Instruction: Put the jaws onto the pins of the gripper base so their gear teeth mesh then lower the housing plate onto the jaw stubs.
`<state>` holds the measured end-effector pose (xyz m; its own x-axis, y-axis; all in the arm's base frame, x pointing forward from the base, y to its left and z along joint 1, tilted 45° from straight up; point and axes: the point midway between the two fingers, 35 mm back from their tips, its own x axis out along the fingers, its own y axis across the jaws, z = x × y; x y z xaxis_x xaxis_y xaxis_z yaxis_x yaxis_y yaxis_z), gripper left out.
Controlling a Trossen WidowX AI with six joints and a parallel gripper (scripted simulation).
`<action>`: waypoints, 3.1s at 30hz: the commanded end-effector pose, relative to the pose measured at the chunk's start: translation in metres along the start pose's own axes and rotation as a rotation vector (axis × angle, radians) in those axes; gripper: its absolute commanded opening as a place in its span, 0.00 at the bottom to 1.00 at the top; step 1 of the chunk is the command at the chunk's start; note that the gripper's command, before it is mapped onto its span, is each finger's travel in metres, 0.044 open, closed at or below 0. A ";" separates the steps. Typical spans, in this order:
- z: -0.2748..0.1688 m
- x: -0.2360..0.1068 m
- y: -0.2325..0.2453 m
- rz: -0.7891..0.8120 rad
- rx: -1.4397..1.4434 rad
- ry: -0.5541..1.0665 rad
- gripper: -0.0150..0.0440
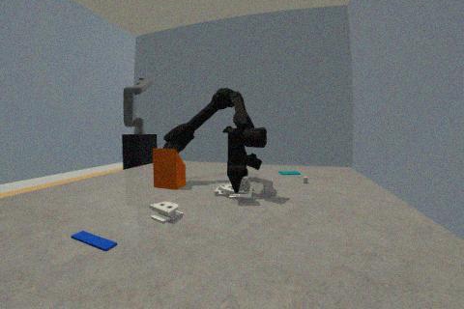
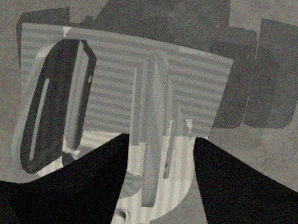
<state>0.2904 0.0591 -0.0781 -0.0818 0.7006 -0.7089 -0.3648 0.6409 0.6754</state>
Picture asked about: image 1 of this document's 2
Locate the blue flat rectangular plate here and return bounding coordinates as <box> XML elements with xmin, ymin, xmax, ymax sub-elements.
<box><xmin>72</xmin><ymin>231</ymin><xmax>117</xmax><ymax>251</ymax></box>

